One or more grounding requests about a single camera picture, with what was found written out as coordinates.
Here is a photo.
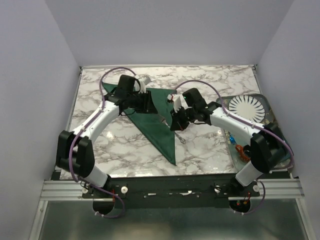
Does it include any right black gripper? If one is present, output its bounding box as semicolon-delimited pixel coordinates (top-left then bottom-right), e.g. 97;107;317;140
170;105;197;131

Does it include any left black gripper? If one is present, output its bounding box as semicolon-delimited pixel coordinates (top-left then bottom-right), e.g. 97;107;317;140
128;90;159;114

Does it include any silver metal fork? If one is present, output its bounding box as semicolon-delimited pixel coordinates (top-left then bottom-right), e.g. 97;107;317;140
160;116;186;144

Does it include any dark green cloth napkin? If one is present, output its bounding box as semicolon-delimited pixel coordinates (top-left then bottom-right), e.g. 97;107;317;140
102;82;176;165

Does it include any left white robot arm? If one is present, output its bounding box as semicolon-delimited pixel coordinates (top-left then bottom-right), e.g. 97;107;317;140
56;74;158;198

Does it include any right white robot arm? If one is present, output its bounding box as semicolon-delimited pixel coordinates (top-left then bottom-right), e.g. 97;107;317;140
167;88;289;196

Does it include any blue plastic utensil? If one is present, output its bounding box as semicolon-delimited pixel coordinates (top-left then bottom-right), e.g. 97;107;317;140
228;133;237;146

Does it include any orange black mug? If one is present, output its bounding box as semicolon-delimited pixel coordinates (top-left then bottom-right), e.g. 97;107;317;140
235;144;251;163

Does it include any white blue striped plate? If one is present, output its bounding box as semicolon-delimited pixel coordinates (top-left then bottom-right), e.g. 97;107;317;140
228;95;266;123

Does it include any green patterned serving tray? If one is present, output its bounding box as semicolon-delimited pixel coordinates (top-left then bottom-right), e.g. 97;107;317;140
215;93;291;173

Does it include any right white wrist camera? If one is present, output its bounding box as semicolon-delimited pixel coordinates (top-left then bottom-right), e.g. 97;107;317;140
167;94;183;113

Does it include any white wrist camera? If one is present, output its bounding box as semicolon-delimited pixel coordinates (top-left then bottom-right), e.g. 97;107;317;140
133;75;151;94
167;94;183;113

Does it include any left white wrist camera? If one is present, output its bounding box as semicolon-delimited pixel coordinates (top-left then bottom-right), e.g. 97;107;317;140
133;75;151;94

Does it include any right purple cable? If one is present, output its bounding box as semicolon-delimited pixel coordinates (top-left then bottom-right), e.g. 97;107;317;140
172;79;295;216

